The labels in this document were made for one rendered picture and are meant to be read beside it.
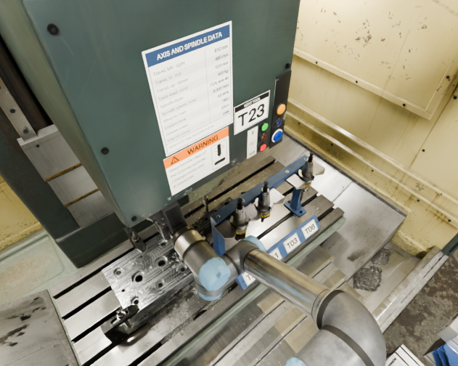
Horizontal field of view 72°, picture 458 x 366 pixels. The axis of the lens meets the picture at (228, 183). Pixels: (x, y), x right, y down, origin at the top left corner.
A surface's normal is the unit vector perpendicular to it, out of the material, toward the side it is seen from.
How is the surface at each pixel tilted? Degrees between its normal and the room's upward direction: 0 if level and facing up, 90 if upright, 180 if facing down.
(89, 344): 0
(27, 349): 24
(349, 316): 33
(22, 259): 0
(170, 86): 90
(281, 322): 8
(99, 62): 90
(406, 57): 90
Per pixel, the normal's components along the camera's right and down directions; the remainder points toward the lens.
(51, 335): 0.30, -0.80
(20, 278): -0.02, -0.66
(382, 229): -0.34, -0.40
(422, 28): -0.78, 0.48
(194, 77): 0.62, 0.58
